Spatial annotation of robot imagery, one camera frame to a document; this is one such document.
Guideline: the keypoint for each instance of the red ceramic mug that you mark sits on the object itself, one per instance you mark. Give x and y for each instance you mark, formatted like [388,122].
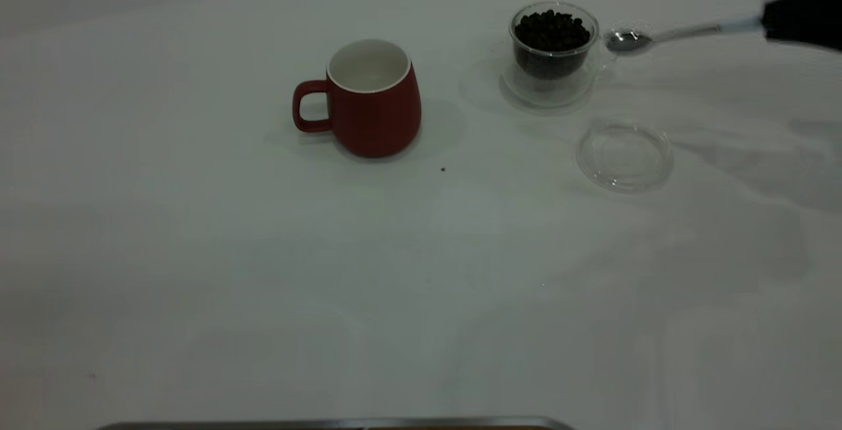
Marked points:
[375,121]

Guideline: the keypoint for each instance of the roasted coffee beans pile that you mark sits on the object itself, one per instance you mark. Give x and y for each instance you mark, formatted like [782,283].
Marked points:
[552,32]

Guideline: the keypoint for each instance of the clear glass cup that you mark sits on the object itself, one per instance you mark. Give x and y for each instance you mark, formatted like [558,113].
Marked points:
[546,91]

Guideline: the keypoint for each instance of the clear glass saucer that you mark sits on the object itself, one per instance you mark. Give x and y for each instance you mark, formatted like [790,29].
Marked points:
[625,173]

